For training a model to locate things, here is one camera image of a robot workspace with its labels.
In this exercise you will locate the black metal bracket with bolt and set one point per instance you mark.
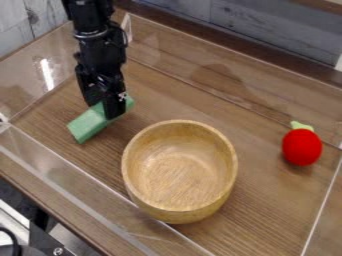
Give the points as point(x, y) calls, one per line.
point(46, 243)

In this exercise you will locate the green rectangular block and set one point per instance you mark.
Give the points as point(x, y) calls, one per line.
point(93, 121)

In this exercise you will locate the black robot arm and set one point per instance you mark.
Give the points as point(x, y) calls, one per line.
point(90, 15)

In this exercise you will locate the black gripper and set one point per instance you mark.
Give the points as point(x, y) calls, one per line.
point(101, 58)

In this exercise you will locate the red plush strawberry toy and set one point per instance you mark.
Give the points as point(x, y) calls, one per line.
point(302, 145)

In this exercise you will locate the clear acrylic front wall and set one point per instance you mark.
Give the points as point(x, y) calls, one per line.
point(90, 208)

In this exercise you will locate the clear acrylic corner bracket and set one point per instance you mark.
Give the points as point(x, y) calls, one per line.
point(127, 27)

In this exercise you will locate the wooden bowl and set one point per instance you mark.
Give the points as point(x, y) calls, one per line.
point(180, 169)

